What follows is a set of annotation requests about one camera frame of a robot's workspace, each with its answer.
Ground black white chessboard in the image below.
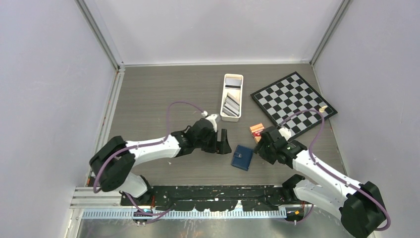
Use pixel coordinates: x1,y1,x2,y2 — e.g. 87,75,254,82
250,72,338,139

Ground red orange card pack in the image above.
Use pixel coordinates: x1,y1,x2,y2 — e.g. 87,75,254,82
249,123,265,143

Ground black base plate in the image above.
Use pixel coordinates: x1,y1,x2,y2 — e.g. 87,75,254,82
120,185,303,212

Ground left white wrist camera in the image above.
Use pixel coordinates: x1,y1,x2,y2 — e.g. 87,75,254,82
201,111,220,132

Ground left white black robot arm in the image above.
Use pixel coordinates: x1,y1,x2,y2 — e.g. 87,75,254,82
89,115,232,205

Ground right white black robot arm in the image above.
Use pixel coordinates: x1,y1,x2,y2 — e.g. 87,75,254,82
254,126,387,238

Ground beige chess piece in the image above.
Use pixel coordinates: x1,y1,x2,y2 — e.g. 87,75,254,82
318,105,328,113

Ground aluminium frame rail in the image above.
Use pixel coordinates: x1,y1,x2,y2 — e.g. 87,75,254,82
70,187,122,209

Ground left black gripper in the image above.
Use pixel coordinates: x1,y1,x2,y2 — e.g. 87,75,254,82
195,128,231,154

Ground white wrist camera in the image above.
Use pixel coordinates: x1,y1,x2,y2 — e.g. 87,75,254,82
201,111,220,132
278,127,292,141

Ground silver card at tray end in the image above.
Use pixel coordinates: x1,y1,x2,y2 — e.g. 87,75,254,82
225,77,242,87

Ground white plastic tray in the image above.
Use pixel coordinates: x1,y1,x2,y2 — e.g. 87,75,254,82
220,73,244,122

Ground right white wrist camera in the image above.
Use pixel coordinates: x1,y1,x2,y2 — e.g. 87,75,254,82
278,127,292,141

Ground grey cards in tray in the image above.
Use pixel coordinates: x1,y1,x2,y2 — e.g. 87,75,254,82
222,93,240,117

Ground blue card holder wallet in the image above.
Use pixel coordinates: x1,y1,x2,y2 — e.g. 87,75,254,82
231,145,253,171

